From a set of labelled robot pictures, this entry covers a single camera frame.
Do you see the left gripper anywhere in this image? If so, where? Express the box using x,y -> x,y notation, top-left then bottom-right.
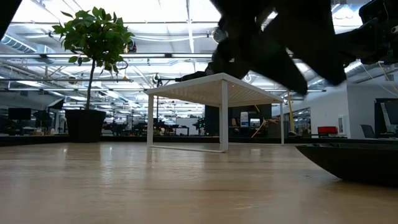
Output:
206,0 -> 348,94

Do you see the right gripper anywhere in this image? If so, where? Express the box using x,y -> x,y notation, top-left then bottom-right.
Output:
338,17 -> 398,65

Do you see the black round mini plate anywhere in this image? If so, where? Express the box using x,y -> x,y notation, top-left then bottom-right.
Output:
294,142 -> 398,189

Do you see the black desk monitor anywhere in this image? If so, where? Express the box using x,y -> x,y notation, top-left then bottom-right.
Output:
374,98 -> 398,138

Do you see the dark blue office chair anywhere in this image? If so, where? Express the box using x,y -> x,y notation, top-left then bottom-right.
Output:
360,124 -> 376,139

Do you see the white perforated metal shelf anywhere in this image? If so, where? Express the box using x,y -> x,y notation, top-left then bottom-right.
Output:
144,72 -> 285,154

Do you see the computer with green lights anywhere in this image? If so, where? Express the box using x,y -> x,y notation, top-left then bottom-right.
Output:
194,118 -> 208,136

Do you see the green leafy small tree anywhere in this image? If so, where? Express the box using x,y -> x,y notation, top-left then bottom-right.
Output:
51,6 -> 135,110

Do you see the black plant pot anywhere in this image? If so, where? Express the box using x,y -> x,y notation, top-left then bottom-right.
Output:
64,108 -> 107,144

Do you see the small dark background monitor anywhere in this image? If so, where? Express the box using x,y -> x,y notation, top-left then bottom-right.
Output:
7,107 -> 32,121

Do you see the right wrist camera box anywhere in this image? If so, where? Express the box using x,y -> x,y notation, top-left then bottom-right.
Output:
359,0 -> 398,23

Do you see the yellow hanging cable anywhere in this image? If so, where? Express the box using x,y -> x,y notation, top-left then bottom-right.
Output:
286,90 -> 295,135

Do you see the long black table edge rail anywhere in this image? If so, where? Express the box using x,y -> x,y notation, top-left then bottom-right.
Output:
0,134 -> 398,147

